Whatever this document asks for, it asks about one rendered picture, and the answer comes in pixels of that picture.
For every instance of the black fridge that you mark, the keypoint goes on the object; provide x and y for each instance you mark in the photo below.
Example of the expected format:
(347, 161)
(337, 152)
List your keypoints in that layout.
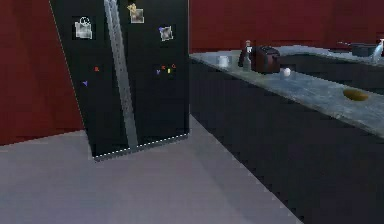
(156, 100)

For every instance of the black kitchen counter cabinet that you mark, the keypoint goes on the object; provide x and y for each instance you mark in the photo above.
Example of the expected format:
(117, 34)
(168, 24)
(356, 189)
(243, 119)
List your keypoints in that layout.
(266, 160)

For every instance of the yellow-topped photo on fridge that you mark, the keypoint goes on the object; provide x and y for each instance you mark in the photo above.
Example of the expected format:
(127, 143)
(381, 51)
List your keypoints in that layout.
(136, 14)

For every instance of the silver tap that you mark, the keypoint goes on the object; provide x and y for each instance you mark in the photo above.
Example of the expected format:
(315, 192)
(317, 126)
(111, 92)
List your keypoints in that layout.
(378, 51)

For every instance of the tilted grey photo on fridge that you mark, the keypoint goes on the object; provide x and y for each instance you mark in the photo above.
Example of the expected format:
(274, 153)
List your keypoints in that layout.
(166, 33)

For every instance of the yellow-brown potato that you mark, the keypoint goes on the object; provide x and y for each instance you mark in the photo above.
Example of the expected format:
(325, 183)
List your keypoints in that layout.
(355, 94)

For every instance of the dark red toaster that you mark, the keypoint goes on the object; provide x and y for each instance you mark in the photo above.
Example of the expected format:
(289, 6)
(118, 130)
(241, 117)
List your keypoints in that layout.
(265, 59)

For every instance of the dark bottle with red cap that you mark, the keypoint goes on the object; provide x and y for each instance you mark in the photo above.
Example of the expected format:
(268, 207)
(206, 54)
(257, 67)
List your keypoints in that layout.
(245, 53)

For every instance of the black pan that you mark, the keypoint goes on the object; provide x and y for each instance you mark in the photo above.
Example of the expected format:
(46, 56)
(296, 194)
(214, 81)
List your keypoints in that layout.
(363, 50)

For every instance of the white mug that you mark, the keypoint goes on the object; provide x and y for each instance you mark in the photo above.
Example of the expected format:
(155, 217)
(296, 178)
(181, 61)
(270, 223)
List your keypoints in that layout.
(223, 61)

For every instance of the grey glass bottle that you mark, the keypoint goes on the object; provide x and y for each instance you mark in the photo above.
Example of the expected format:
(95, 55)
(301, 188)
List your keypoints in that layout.
(246, 64)

